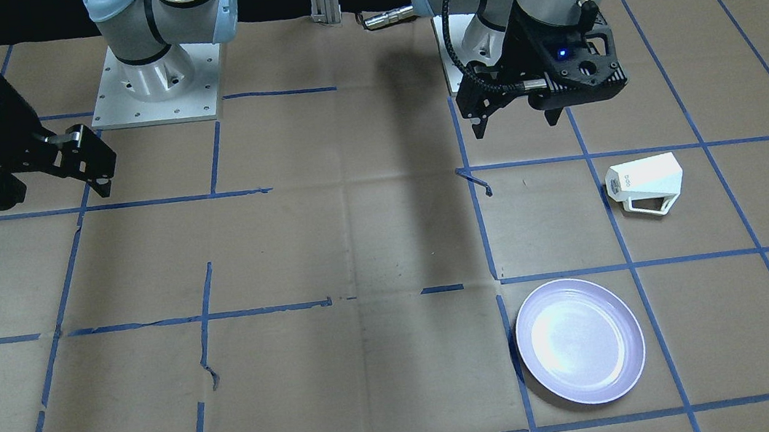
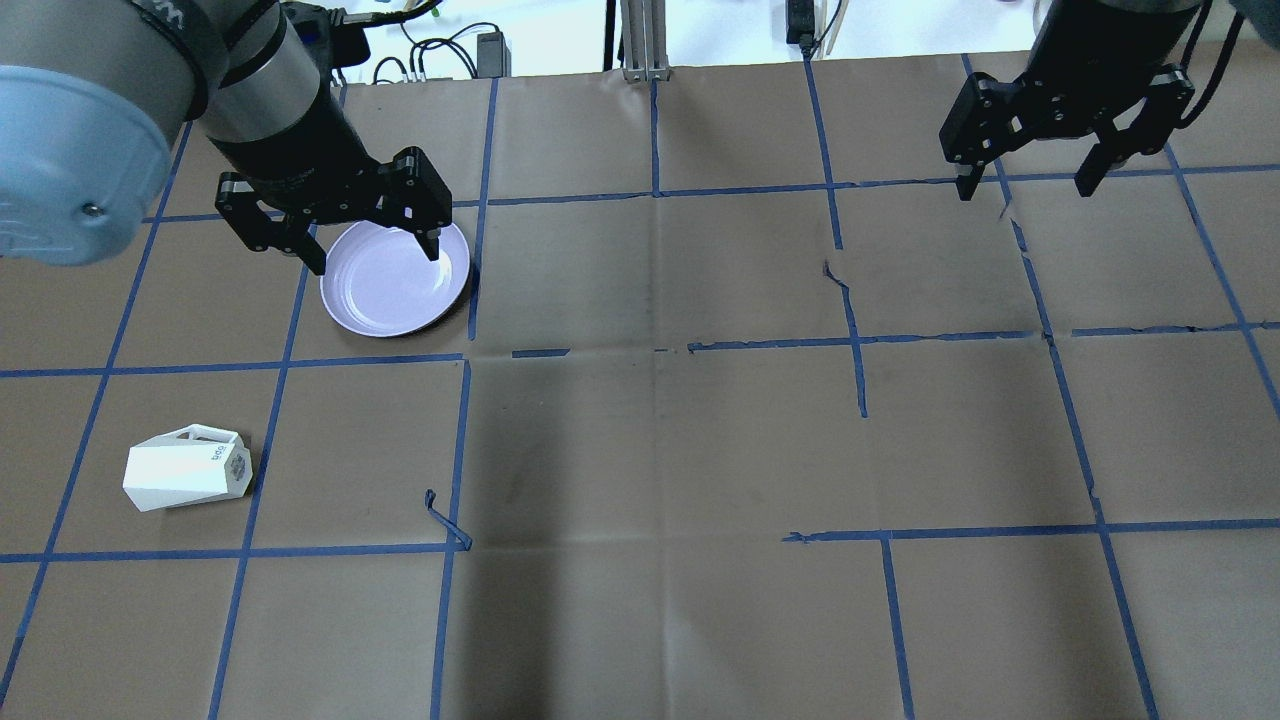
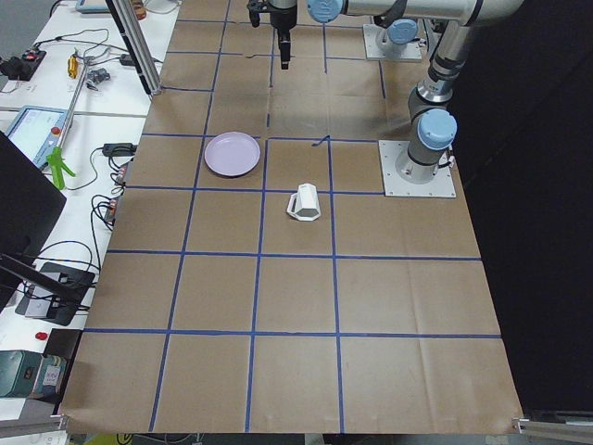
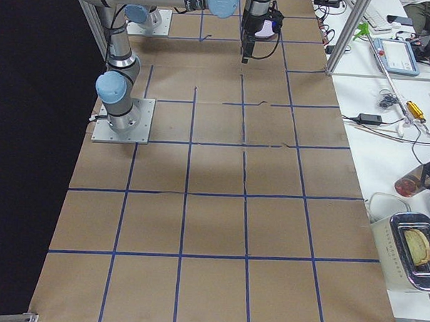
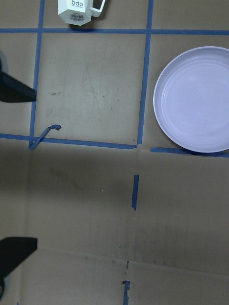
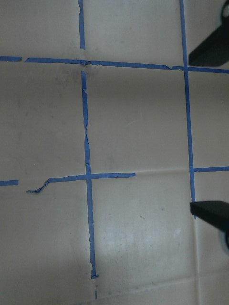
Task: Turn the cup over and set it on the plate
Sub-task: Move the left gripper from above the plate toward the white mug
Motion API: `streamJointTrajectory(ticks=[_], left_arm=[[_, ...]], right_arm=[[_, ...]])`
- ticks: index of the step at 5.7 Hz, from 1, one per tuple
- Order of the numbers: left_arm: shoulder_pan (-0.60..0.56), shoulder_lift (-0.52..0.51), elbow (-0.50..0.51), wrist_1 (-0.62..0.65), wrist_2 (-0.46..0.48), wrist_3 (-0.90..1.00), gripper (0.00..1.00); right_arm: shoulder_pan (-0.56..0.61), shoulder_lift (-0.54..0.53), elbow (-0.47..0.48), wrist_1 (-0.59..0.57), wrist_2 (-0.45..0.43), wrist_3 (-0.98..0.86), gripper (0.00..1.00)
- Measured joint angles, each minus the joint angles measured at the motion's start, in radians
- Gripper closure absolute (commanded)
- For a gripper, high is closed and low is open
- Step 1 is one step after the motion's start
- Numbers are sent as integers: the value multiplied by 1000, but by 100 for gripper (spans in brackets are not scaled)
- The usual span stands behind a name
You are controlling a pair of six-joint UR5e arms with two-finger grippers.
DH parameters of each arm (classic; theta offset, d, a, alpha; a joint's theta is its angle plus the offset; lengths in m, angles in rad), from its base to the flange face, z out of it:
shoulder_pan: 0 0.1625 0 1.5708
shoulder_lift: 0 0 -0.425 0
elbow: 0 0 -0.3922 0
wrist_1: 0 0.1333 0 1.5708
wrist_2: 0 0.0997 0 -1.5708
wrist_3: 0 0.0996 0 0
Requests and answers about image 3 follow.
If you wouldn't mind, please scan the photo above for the black power strip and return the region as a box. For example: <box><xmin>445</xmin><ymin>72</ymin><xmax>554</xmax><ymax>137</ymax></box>
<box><xmin>1</xmin><ymin>49</ymin><xmax>46</xmax><ymax>82</ymax></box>

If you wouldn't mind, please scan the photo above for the green handled reacher tool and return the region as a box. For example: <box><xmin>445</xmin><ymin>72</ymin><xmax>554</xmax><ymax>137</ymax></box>
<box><xmin>46</xmin><ymin>57</ymin><xmax>88</xmax><ymax>190</ymax></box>

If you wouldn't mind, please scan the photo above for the black monitor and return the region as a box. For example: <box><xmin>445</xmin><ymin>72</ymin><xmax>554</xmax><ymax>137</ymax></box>
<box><xmin>0</xmin><ymin>131</ymin><xmax>69</xmax><ymax>314</ymax></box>

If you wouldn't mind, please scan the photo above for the black docking hub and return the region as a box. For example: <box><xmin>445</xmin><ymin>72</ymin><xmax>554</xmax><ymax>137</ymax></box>
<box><xmin>15</xmin><ymin>262</ymin><xmax>95</xmax><ymax>326</ymax></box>

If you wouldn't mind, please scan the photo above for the lilac round plate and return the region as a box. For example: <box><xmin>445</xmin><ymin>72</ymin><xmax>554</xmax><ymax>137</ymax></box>
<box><xmin>204</xmin><ymin>132</ymin><xmax>260</xmax><ymax>177</ymax></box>

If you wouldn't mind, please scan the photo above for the green box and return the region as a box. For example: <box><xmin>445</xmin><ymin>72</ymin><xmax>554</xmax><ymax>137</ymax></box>
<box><xmin>1</xmin><ymin>350</ymin><xmax>44</xmax><ymax>399</ymax></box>

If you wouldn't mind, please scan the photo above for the yellow tool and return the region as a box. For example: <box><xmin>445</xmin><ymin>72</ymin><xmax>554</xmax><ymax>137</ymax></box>
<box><xmin>67</xmin><ymin>54</ymin><xmax>79</xmax><ymax>79</ymax></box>

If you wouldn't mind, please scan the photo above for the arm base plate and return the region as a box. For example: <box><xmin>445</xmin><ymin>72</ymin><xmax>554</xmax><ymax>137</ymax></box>
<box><xmin>362</xmin><ymin>24</ymin><xmax>423</xmax><ymax>62</ymax></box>
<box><xmin>378</xmin><ymin>140</ymin><xmax>457</xmax><ymax>198</ymax></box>

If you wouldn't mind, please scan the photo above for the black power adapter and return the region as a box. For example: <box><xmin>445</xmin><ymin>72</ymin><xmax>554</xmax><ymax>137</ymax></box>
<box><xmin>101</xmin><ymin>143</ymin><xmax>137</xmax><ymax>157</ymax></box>

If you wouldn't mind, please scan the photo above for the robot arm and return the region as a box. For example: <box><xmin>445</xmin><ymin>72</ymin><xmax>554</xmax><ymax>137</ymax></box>
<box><xmin>375</xmin><ymin>19</ymin><xmax>418</xmax><ymax>55</ymax></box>
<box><xmin>247</xmin><ymin>1</ymin><xmax>524</xmax><ymax>135</ymax></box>

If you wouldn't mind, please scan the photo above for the white faceted cup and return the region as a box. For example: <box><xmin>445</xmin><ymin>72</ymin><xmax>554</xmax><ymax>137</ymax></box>
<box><xmin>286</xmin><ymin>183</ymin><xmax>321</xmax><ymax>222</ymax></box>

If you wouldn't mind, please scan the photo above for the aluminium frame post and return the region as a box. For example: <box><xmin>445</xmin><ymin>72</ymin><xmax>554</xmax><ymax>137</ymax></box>
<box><xmin>106</xmin><ymin>0</ymin><xmax>161</xmax><ymax>96</ymax></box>

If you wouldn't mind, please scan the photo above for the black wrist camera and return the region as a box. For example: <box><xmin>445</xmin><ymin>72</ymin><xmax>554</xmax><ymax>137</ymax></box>
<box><xmin>246</xmin><ymin>0</ymin><xmax>269</xmax><ymax>28</ymax></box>

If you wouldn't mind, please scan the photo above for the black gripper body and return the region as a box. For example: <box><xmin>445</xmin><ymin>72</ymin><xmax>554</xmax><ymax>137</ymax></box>
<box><xmin>269</xmin><ymin>0</ymin><xmax>297</xmax><ymax>31</ymax></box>

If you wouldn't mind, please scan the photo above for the blue teach pendant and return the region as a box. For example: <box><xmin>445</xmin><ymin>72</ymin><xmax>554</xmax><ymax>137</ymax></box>
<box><xmin>5</xmin><ymin>105</ymin><xmax>67</xmax><ymax>170</ymax></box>

